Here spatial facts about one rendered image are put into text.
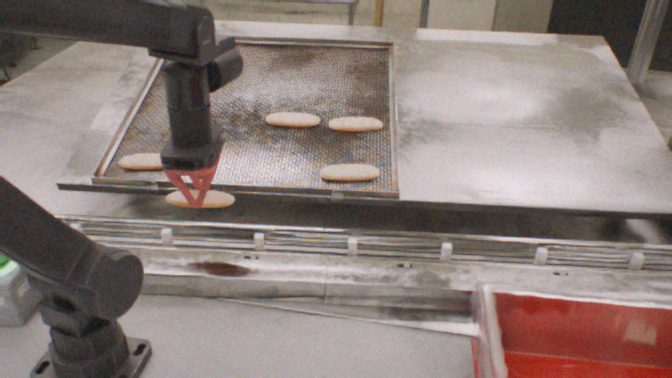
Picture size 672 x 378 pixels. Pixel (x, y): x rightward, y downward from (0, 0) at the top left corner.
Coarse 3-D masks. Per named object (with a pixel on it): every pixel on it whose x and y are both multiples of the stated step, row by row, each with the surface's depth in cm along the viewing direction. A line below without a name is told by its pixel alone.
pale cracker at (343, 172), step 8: (328, 168) 100; (336, 168) 100; (344, 168) 100; (352, 168) 100; (360, 168) 100; (368, 168) 100; (376, 168) 101; (328, 176) 99; (336, 176) 99; (344, 176) 99; (352, 176) 99; (360, 176) 99; (368, 176) 99; (376, 176) 99
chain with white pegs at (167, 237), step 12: (168, 228) 90; (96, 240) 92; (108, 240) 92; (168, 240) 90; (348, 240) 89; (324, 252) 91; (336, 252) 91; (348, 252) 90; (444, 252) 89; (540, 252) 88; (636, 252) 88; (540, 264) 89; (552, 264) 90; (564, 264) 90; (636, 264) 88
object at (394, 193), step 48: (336, 48) 132; (384, 48) 132; (144, 96) 116; (240, 96) 117; (288, 96) 118; (144, 144) 105; (240, 144) 106; (288, 144) 106; (336, 144) 106; (288, 192) 96; (384, 192) 95
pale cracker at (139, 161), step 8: (120, 160) 101; (128, 160) 101; (136, 160) 100; (144, 160) 100; (152, 160) 101; (128, 168) 100; (136, 168) 100; (144, 168) 100; (152, 168) 100; (160, 168) 100
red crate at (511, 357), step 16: (512, 352) 77; (512, 368) 75; (528, 368) 75; (544, 368) 75; (560, 368) 75; (576, 368) 75; (592, 368) 75; (608, 368) 75; (624, 368) 75; (640, 368) 75; (656, 368) 75
